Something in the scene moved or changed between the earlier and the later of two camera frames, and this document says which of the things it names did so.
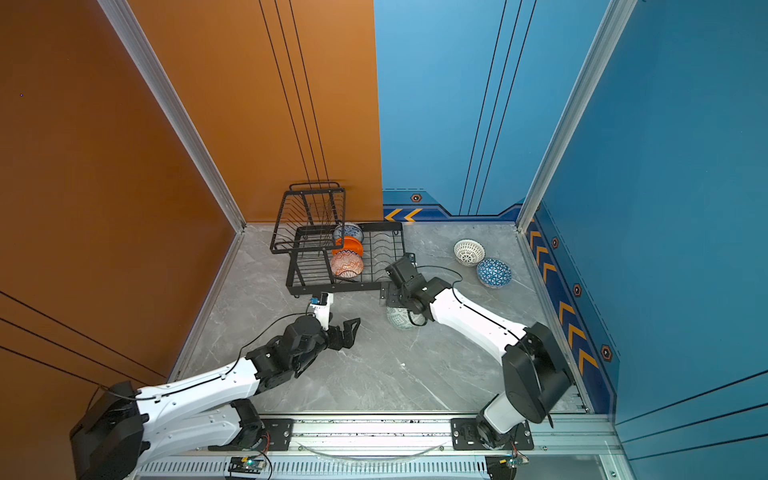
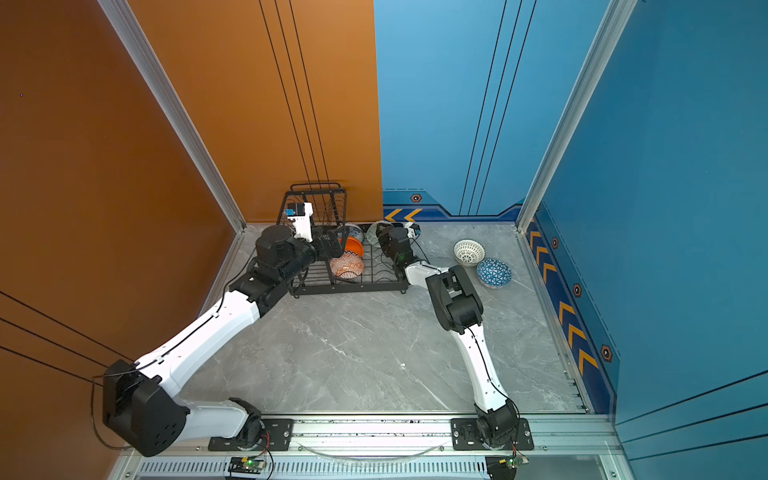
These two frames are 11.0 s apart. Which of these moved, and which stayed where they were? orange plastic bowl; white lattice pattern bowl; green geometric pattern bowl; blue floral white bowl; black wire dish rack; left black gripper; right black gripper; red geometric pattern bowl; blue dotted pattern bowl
Moved: left black gripper; green geometric pattern bowl; right black gripper
Stayed: blue dotted pattern bowl; orange plastic bowl; white lattice pattern bowl; black wire dish rack; blue floral white bowl; red geometric pattern bowl
